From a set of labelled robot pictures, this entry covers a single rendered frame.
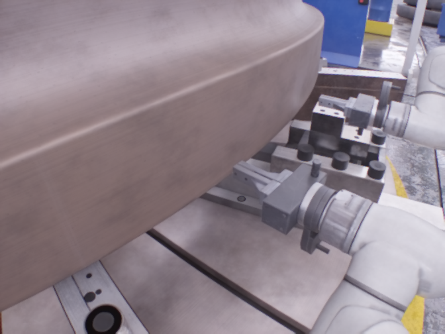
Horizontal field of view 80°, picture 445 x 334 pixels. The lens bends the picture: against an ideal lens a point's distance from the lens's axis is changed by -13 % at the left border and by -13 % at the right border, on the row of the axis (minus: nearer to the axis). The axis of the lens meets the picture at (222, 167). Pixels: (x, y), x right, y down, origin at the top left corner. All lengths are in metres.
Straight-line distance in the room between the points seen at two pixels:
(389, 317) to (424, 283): 0.07
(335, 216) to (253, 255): 0.85
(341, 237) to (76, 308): 0.60
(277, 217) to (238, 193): 1.02
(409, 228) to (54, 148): 0.50
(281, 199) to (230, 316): 0.72
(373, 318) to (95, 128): 0.46
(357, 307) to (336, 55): 4.94
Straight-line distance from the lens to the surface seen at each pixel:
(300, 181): 0.52
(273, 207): 0.46
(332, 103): 0.89
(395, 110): 0.85
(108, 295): 0.78
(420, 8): 5.23
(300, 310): 1.17
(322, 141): 1.23
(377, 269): 0.44
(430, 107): 0.87
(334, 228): 0.46
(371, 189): 1.18
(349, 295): 0.45
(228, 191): 1.49
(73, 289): 0.83
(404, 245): 0.44
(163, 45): 0.66
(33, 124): 0.51
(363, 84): 2.32
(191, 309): 1.15
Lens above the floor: 1.32
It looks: 35 degrees down
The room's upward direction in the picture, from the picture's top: 1 degrees counter-clockwise
